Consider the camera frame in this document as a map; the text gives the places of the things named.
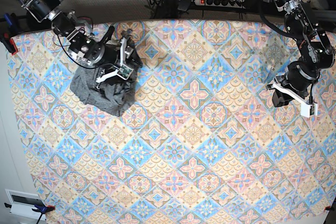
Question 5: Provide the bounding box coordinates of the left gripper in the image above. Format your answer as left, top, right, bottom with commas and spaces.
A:
267, 60, 320, 118

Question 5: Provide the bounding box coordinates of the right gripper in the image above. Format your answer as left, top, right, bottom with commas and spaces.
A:
73, 32, 135, 83

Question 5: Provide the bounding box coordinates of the grey t-shirt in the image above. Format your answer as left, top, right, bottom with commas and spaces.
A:
69, 46, 143, 118

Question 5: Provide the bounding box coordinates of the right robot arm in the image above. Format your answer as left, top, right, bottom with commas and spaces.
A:
18, 0, 142, 83

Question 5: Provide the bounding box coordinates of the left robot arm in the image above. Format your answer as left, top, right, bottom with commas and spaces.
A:
259, 0, 335, 118

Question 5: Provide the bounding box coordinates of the patterned tablecloth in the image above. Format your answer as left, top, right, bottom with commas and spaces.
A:
7, 20, 335, 223

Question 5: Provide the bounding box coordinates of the red black clamp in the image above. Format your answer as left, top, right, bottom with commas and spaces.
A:
0, 33, 18, 55

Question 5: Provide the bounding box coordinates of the white power strip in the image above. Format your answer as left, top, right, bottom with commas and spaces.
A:
194, 0, 245, 8

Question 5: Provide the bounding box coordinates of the blue clamp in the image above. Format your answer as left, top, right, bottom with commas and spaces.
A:
4, 13, 19, 34

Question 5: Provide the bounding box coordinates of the white wall box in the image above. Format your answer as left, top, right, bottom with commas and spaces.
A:
4, 189, 43, 220

